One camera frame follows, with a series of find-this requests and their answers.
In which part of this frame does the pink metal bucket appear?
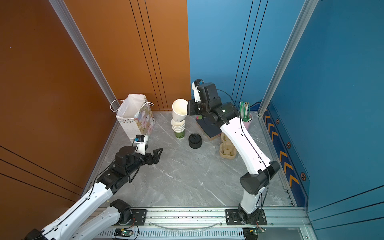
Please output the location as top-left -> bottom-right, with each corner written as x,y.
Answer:
243,113 -> 253,131

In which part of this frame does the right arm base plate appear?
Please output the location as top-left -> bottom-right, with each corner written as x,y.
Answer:
225,209 -> 268,226

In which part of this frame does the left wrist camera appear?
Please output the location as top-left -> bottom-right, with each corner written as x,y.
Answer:
133,135 -> 148,155

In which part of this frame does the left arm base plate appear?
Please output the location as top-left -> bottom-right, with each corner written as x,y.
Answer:
113,209 -> 147,227

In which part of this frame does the white paper coffee cup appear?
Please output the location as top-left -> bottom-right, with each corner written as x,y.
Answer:
172,99 -> 188,123

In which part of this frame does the dark grey napkin stack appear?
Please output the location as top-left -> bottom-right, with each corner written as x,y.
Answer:
196,118 -> 223,138

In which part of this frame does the stack of black lids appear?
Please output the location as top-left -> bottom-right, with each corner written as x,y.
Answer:
188,134 -> 202,149

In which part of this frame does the green circuit board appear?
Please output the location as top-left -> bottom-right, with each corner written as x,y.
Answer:
114,228 -> 133,238

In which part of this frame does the patterned paper gift bag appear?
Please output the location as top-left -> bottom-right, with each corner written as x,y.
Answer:
110,94 -> 156,141

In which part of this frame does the beige pulp cup carrier stack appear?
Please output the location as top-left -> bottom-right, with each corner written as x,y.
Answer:
219,133 -> 237,160

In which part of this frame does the small circuit board right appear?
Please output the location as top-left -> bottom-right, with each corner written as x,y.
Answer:
243,228 -> 265,240

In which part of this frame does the brown cardboard napkin tray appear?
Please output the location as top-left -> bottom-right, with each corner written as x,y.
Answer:
195,115 -> 224,142

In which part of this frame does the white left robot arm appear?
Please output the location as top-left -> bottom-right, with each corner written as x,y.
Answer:
25,146 -> 163,240

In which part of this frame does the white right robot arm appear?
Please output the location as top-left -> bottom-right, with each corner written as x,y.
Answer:
187,80 -> 281,225

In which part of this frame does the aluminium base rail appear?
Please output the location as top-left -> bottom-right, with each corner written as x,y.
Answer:
75,207 -> 317,240

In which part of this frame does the stack of paper cups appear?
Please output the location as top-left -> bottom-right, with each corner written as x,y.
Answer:
171,119 -> 186,139

